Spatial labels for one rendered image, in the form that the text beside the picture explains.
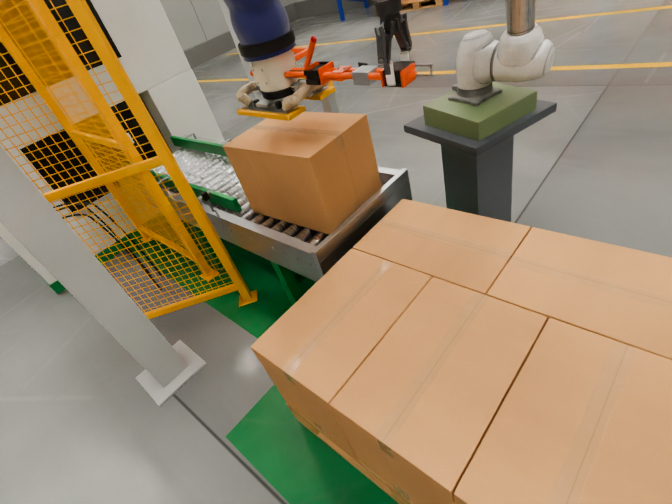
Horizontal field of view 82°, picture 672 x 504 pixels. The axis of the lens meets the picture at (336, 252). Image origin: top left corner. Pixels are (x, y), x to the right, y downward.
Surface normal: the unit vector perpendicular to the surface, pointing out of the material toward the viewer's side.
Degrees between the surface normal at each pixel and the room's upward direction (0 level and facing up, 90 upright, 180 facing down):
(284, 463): 0
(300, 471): 0
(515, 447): 0
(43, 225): 90
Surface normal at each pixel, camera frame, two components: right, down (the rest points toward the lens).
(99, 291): 0.73, 0.27
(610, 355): -0.25, -0.75
